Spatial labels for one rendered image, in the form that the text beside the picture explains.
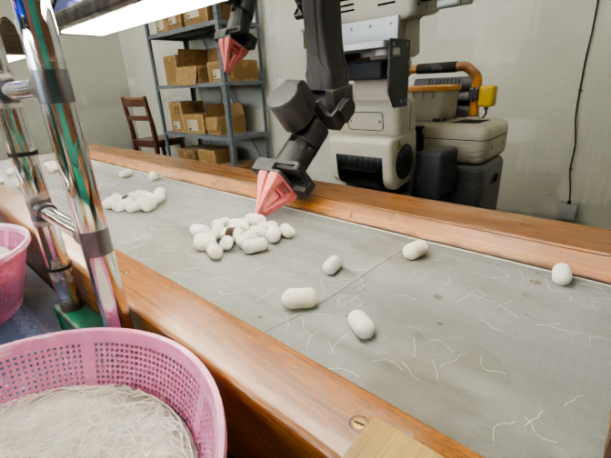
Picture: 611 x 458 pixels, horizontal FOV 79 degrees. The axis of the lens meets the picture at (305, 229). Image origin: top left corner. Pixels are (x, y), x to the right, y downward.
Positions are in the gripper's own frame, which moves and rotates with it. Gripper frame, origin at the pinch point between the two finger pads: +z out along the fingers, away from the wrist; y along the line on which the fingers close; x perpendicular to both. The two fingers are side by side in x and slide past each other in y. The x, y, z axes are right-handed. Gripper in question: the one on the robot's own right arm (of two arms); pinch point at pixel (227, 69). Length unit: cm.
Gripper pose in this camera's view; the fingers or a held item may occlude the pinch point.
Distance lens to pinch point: 106.2
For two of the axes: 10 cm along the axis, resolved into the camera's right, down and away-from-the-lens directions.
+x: 6.1, 1.5, 7.8
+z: -2.6, 9.7, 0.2
